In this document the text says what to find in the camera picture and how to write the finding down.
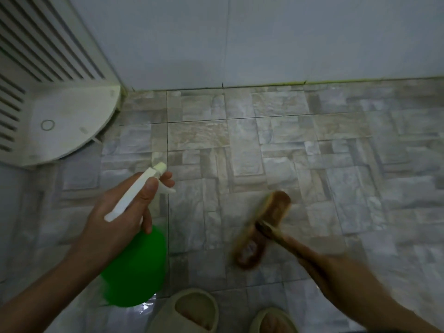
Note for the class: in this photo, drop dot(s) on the brown scrub brush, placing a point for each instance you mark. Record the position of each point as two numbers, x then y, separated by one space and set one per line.
262 232

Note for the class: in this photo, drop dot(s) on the person's right forearm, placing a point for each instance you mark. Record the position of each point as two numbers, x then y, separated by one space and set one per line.
399 312

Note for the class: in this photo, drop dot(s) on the person's left forearm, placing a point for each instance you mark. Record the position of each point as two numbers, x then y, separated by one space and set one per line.
41 298

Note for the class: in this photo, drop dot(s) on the person's left thumb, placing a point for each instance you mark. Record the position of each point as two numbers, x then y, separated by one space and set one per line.
145 194

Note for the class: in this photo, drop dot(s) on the white corner shelf rack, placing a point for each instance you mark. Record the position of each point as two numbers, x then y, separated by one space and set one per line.
45 83

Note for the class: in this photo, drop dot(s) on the person's right hand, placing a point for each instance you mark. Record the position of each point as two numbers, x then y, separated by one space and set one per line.
341 277

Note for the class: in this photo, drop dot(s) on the beige slipper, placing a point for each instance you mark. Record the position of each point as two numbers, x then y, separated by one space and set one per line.
272 322
187 312

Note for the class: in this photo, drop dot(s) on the green spray bottle white nozzle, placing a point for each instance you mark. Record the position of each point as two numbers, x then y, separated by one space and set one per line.
133 263

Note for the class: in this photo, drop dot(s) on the person's left hand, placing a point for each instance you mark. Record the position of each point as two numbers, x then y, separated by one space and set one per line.
104 235

